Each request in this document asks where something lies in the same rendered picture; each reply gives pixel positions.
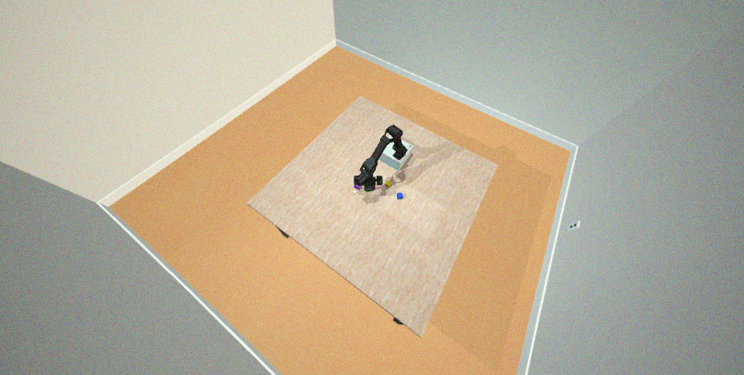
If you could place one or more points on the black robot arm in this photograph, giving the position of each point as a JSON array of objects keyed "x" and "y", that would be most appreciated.
[{"x": 371, "y": 163}]

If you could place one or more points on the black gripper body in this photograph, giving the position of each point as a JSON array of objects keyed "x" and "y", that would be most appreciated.
[{"x": 379, "y": 180}]

